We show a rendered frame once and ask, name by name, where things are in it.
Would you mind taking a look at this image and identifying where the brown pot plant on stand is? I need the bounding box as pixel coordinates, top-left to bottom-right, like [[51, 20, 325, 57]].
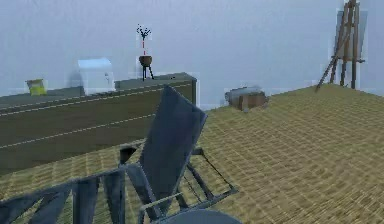
[[135, 23, 156, 82]]

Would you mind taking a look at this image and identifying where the yellow green small container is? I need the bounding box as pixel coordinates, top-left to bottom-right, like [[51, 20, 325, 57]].
[[25, 78, 48, 97]]

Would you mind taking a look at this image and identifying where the grey blue folding chair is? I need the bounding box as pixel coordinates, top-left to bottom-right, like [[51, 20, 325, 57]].
[[118, 85, 240, 224]]

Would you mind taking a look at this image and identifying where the brown and grey box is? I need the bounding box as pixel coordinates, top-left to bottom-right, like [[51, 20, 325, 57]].
[[224, 85, 270, 112]]

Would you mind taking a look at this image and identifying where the white box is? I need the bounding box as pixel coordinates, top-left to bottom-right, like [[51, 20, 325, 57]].
[[77, 57, 116, 96]]

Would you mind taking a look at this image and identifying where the grey round table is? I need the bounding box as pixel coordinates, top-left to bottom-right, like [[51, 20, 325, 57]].
[[159, 208, 243, 224]]

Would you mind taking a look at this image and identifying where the dark green long cabinet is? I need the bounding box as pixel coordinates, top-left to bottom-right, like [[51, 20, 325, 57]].
[[0, 72, 198, 176]]

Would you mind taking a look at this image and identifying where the grey blue slatted chair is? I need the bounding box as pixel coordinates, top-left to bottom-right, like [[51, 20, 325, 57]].
[[0, 166, 128, 224]]

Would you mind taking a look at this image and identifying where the brown wooden easel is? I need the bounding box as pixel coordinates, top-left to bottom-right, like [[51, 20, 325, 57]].
[[314, 0, 367, 93]]

